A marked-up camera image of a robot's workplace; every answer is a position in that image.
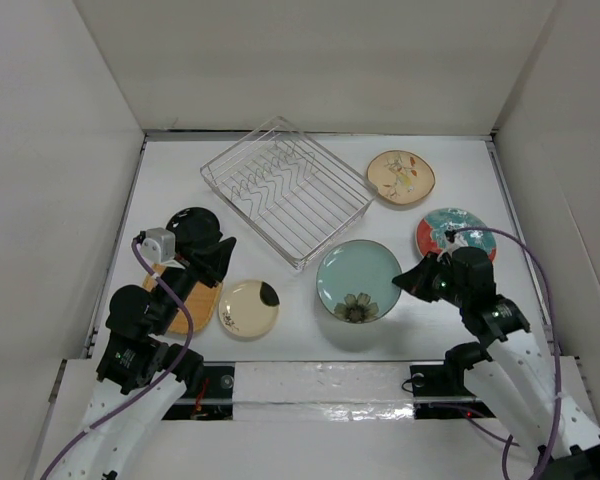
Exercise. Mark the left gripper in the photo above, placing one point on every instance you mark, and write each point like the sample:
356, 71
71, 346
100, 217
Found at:
209, 264

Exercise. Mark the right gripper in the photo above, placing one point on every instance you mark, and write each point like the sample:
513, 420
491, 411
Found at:
415, 279

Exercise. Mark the cream plate with black spot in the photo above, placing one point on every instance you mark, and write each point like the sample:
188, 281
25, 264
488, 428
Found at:
249, 309

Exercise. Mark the light blue flower plate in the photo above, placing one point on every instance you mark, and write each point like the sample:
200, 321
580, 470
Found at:
354, 281

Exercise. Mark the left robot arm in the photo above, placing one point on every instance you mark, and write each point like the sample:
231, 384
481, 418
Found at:
147, 363

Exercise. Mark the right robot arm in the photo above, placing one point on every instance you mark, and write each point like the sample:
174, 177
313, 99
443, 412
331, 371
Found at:
505, 368

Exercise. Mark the orange woven oval plate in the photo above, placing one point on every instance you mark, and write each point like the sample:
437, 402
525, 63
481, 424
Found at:
201, 303

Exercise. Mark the black round plate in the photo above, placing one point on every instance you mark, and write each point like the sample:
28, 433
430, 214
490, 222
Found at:
194, 228

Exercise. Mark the red and teal plate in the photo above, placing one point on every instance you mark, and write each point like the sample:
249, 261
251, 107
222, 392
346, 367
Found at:
430, 231

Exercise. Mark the beige floral plate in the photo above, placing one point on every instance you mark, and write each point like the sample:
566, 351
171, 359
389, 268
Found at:
401, 177

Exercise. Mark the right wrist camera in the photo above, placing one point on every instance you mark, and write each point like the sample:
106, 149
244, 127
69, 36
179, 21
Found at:
454, 240

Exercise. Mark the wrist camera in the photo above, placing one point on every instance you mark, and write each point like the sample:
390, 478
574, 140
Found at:
454, 240
157, 245

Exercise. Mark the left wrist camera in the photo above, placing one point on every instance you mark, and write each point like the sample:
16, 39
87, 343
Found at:
157, 245

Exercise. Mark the wire dish rack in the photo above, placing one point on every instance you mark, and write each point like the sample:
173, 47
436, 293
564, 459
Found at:
296, 194

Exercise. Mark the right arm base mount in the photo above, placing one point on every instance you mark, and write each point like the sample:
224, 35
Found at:
436, 397

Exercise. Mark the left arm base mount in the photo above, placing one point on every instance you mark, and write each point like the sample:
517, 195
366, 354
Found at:
212, 400

